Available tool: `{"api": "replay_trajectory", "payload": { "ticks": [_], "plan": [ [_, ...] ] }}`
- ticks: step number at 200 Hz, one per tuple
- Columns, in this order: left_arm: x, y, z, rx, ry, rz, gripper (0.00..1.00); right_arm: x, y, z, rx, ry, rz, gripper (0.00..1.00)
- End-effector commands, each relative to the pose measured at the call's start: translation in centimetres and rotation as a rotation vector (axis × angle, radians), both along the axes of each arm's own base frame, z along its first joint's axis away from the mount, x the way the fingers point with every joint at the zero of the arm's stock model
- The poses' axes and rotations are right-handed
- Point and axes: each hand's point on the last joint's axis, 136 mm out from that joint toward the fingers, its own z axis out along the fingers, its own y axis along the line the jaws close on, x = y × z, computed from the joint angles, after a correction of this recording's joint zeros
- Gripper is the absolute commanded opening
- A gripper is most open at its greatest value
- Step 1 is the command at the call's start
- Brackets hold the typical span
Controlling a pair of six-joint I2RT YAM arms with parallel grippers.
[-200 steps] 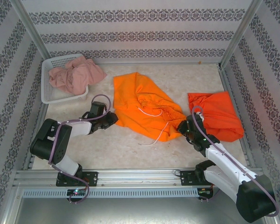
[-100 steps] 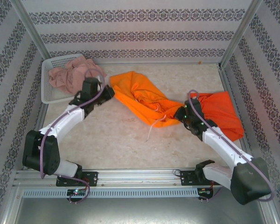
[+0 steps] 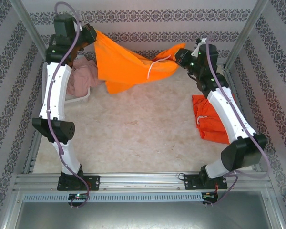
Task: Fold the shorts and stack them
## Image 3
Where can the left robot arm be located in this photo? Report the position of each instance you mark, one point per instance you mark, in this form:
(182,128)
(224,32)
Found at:
(57,90)

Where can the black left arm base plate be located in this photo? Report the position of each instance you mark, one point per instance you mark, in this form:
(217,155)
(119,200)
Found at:
(93,182)

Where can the aluminium frame post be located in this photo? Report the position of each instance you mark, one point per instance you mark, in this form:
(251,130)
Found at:
(31,31)
(246,31)

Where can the aluminium mounting rail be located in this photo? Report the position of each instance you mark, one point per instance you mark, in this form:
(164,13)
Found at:
(138,180)

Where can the red-orange shorts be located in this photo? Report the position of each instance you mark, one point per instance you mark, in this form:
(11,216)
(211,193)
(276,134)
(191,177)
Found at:
(209,112)

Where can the left aluminium frame post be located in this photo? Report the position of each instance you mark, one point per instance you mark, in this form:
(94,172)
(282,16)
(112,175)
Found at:
(31,31)

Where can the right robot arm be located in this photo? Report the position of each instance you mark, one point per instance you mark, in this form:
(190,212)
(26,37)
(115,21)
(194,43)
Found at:
(228,112)

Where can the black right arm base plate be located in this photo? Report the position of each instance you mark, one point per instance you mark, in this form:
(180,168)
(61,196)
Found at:
(190,182)

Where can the orange shorts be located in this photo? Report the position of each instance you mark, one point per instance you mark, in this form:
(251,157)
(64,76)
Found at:
(119,64)

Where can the grey metal tray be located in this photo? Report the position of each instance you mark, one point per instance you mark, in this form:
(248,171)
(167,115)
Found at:
(143,214)

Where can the pink shorts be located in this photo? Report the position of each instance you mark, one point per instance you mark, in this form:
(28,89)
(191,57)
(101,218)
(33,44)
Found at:
(82,76)

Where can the right aluminium frame post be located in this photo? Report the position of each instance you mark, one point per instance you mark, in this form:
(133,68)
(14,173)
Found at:
(246,31)

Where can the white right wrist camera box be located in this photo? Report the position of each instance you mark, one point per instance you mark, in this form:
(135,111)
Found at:
(196,53)

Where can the white plastic basket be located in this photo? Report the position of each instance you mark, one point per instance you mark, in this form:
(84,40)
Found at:
(78,99)

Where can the left aluminium side rail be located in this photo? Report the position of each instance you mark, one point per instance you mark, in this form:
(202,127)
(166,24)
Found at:
(32,155)

